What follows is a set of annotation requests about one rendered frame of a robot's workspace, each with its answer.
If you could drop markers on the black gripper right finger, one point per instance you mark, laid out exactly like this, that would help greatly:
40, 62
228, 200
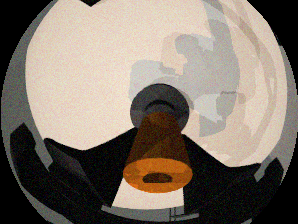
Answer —
210, 177

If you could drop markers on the orange knob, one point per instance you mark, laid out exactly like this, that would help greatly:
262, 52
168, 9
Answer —
158, 161

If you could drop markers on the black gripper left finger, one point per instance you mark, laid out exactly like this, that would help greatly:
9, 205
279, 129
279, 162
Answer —
100, 167

